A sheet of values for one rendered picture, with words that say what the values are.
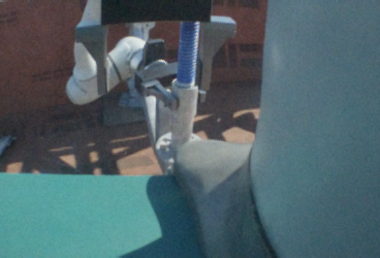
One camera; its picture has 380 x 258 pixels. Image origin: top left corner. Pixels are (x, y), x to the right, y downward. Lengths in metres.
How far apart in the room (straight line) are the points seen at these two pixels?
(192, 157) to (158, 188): 0.03
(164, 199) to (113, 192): 0.03
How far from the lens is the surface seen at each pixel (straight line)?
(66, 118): 1.54
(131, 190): 0.16
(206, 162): 0.15
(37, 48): 1.54
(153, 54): 0.73
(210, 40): 0.35
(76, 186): 0.17
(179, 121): 0.66
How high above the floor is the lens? 0.84
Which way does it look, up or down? 37 degrees down
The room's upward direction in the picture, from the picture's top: 5 degrees clockwise
